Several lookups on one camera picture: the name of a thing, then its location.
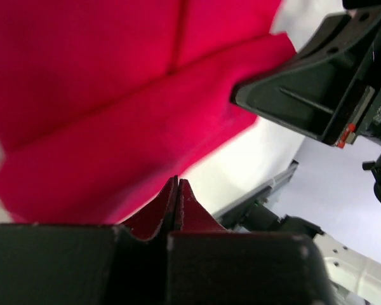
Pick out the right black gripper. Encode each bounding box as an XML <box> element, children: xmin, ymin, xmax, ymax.
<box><xmin>231</xmin><ymin>1</ymin><xmax>381</xmax><ymax>203</ymax></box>

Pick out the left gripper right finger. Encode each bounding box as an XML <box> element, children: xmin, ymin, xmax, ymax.
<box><xmin>174</xmin><ymin>179</ymin><xmax>225</xmax><ymax>233</ymax></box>

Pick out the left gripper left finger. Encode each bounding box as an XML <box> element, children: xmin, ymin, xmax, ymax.
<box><xmin>122</xmin><ymin>176</ymin><xmax>178</xmax><ymax>242</ymax></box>

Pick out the bright red t-shirt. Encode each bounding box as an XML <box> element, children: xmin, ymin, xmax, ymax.
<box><xmin>0</xmin><ymin>1</ymin><xmax>295</xmax><ymax>224</ymax></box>

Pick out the aluminium mounting rail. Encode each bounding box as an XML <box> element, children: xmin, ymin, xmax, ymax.
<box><xmin>213</xmin><ymin>160</ymin><xmax>299</xmax><ymax>229</ymax></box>

